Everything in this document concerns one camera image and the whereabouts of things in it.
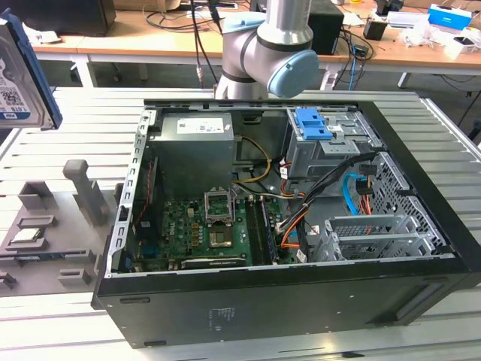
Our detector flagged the hard disk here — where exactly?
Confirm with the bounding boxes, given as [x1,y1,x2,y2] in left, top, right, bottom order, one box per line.
[0,9,63,131]

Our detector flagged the metal disk bay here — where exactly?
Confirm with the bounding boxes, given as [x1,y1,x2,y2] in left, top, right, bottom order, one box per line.
[313,216,446,262]

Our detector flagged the metal socket cover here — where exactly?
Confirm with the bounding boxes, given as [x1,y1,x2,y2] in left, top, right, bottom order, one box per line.
[202,186,237,226]

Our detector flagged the grey power supply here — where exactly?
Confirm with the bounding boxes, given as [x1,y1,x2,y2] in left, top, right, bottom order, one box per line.
[150,112,237,193]

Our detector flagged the black RAM slot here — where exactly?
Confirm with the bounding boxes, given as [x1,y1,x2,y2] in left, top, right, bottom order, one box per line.
[246,197,272,266]

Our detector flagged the installed RAM stick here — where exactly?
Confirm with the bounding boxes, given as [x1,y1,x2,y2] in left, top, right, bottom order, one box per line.
[260,197,282,264]

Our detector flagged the CPU socket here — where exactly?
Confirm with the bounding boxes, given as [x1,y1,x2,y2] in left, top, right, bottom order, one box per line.
[208,222,236,249]

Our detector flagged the grey drive cage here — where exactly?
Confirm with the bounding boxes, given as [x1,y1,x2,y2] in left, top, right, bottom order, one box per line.
[283,108,383,189]

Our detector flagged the green motherboard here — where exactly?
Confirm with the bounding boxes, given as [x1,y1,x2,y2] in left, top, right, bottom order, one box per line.
[127,187,298,272]

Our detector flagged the black graphics card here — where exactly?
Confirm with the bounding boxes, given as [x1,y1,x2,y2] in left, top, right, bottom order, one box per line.
[180,256,247,270]

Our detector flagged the blue drive latch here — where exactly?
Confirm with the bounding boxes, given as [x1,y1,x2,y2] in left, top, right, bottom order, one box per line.
[295,108,334,141]

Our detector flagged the black PC case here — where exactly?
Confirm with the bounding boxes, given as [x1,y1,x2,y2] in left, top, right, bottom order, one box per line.
[91,98,481,350]

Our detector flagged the wooden desk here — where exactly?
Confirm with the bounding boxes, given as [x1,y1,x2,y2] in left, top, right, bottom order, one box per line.
[29,0,481,89]

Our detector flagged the black speaker box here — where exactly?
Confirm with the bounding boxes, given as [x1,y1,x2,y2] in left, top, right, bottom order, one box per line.
[307,3,345,56]

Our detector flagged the small black box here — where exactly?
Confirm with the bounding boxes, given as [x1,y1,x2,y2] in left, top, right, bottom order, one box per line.
[363,18,388,41]

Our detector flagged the grey parts rack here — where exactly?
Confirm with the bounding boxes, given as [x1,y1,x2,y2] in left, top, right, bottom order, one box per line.
[0,159,119,299]

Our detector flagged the RAM stick on rack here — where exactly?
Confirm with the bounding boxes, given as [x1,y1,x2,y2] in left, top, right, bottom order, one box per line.
[0,253,89,263]

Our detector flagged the silver CPU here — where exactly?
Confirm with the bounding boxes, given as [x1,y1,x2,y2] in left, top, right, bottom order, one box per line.
[12,227,44,244]

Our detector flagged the long white box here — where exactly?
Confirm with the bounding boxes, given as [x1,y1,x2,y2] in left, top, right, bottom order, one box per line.
[386,11,430,29]

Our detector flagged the large black computer tower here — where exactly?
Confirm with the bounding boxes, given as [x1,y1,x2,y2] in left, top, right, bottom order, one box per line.
[14,0,116,38]

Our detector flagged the white paper scraps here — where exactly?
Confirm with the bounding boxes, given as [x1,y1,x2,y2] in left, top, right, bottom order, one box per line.
[22,22,62,44]

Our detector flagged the blue cardboard box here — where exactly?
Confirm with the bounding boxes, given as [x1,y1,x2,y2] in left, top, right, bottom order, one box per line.
[428,3,473,27]

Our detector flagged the yellow cable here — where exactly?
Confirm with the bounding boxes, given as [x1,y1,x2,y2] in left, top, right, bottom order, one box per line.
[232,137,274,185]

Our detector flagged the orange wire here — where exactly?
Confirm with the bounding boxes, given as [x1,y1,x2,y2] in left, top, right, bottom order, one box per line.
[280,212,313,251]

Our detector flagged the black cable bundle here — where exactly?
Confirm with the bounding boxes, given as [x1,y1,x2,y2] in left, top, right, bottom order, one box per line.
[296,152,377,264]

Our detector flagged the thin red wire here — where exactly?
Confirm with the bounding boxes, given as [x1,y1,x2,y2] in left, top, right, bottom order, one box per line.
[135,157,157,226]

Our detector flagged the blue wire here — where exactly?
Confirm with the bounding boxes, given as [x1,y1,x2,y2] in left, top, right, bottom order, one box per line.
[342,173,364,216]

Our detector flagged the orange and red power wires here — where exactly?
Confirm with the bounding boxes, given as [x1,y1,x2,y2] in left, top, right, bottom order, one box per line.
[358,186,374,216]

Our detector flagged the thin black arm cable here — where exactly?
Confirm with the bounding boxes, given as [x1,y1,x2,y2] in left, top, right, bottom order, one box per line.
[189,0,225,86]

